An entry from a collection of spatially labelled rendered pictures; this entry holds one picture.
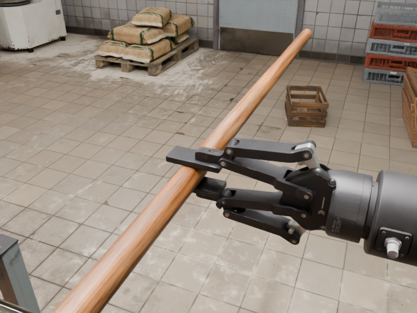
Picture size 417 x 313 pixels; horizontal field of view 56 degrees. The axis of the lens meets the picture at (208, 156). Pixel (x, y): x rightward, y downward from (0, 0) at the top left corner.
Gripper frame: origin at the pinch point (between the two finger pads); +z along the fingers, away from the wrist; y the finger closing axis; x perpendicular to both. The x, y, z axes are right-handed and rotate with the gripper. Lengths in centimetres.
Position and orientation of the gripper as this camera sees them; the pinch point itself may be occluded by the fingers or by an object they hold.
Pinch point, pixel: (195, 171)
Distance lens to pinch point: 49.4
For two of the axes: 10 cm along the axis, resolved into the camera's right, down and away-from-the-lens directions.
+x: 3.8, -4.7, 8.0
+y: 0.0, 8.6, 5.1
